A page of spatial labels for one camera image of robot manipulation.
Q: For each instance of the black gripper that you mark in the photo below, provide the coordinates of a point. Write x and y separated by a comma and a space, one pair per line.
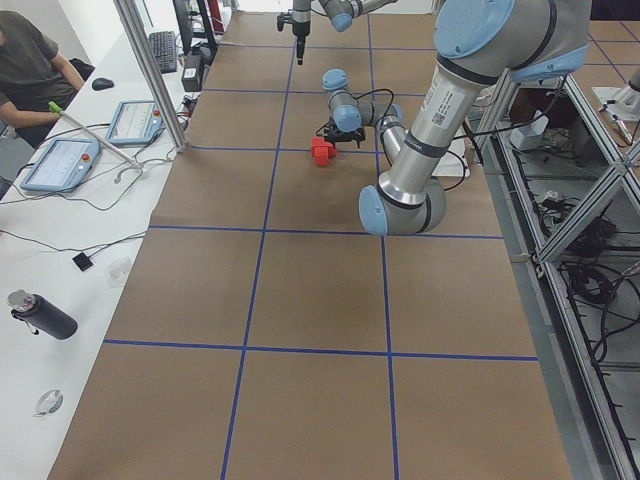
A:
300, 29
344, 131

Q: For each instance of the second robot base background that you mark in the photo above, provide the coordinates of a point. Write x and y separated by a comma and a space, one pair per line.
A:
622, 102

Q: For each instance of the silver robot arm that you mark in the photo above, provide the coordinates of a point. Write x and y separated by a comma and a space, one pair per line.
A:
340, 13
476, 41

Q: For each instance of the black power adapter box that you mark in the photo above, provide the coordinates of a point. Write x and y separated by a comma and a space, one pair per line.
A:
191, 77

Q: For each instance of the black keyboard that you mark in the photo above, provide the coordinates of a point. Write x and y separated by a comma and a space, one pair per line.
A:
163, 48

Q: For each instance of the far blue teach pendant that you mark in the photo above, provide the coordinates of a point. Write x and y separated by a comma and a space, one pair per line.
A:
135, 124

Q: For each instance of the blue teach pendant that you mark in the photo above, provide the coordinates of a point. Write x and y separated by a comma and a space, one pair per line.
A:
63, 165
135, 124

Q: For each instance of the black computer mouse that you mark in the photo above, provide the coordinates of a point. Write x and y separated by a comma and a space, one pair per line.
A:
102, 83

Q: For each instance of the white stick green tip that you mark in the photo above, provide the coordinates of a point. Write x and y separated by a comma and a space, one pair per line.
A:
56, 109

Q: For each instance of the seated person in green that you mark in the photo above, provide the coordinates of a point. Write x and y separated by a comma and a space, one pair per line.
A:
33, 74

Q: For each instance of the near blue teach pendant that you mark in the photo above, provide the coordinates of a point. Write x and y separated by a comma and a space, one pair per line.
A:
63, 165

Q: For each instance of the small black square pad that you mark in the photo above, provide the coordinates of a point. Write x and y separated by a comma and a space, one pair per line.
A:
82, 261

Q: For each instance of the black water bottle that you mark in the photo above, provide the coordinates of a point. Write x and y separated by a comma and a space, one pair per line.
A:
41, 315

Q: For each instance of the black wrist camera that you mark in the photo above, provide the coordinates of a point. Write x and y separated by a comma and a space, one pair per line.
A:
283, 19

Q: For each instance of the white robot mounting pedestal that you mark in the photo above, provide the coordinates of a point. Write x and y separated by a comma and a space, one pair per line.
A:
452, 164

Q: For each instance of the aluminium frame post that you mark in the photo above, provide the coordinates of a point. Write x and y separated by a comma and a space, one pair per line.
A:
134, 29

